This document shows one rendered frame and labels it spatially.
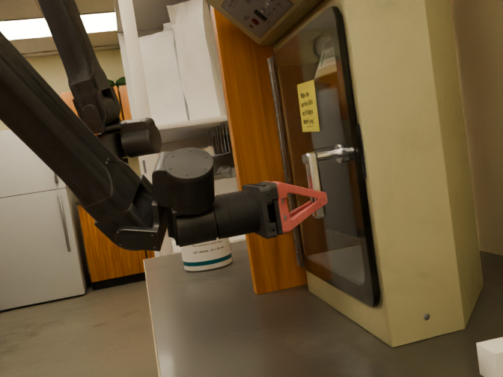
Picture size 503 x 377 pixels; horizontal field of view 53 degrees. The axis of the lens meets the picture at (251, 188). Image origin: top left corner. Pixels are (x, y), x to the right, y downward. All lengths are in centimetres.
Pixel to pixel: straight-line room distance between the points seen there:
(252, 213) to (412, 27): 32
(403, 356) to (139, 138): 60
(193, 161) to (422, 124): 30
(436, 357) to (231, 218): 30
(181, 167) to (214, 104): 133
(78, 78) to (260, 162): 37
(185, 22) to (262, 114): 102
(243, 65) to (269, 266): 40
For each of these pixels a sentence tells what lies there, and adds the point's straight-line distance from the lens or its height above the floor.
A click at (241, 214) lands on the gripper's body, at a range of 63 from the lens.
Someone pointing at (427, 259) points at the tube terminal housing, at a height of 104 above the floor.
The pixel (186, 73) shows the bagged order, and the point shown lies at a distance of 194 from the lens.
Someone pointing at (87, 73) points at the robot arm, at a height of 141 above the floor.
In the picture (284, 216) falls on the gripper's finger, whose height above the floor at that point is 113.
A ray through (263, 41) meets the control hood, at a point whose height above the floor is 141.
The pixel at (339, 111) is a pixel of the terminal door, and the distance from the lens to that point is 69.
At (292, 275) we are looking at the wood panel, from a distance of 103.
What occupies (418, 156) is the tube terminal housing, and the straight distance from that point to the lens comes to 69.
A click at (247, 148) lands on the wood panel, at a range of 99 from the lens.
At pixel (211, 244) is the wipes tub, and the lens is 129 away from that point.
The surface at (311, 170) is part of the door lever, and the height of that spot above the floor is 118.
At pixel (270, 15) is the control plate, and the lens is 83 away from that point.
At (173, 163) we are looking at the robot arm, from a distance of 59.
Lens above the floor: 122
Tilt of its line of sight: 4 degrees down
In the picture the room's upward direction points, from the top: 9 degrees counter-clockwise
